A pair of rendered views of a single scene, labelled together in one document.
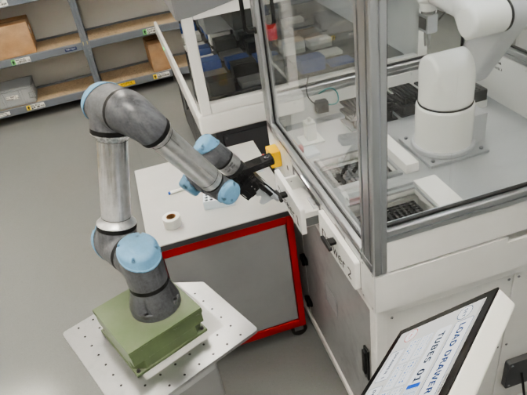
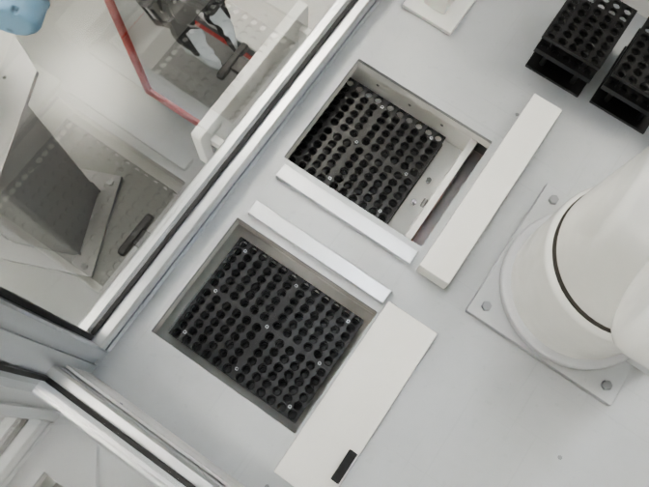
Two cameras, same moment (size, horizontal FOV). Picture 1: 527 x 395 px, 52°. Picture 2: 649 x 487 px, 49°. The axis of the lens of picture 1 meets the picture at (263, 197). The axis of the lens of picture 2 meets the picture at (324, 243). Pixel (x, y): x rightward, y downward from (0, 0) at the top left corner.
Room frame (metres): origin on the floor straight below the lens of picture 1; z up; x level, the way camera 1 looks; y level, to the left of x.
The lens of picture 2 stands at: (1.26, -0.56, 1.93)
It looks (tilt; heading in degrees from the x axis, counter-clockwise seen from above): 74 degrees down; 40
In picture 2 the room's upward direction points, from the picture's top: 6 degrees clockwise
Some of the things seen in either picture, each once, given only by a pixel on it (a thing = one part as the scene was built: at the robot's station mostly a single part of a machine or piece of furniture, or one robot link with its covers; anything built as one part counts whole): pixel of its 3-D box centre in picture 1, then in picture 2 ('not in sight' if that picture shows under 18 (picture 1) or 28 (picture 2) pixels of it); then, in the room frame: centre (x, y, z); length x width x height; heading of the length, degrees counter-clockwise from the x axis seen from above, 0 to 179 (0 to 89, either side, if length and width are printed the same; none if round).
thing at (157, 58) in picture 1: (167, 49); not in sight; (5.41, 0.72, 0.28); 0.41 x 0.32 x 0.28; 104
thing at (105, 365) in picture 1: (161, 343); not in sight; (1.17, 0.39, 0.70); 0.45 x 0.44 x 0.12; 124
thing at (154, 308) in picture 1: (151, 291); not in sight; (1.19, 0.37, 0.91); 0.15 x 0.15 x 0.10
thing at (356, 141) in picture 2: not in sight; (354, 150); (1.63, -0.29, 0.87); 0.22 x 0.18 x 0.06; 101
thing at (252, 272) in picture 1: (223, 255); not in sight; (1.95, 0.23, 0.38); 0.62 x 0.58 x 0.76; 11
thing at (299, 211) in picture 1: (289, 200); not in sight; (1.59, -0.09, 0.87); 0.29 x 0.02 x 0.11; 11
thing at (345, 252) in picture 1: (338, 247); not in sight; (1.30, -0.21, 0.87); 0.29 x 0.02 x 0.11; 11
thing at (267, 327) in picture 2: not in sight; (268, 329); (1.33, -0.40, 0.87); 0.22 x 0.18 x 0.06; 101
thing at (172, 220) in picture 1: (172, 220); not in sight; (1.72, 0.37, 0.78); 0.07 x 0.07 x 0.04
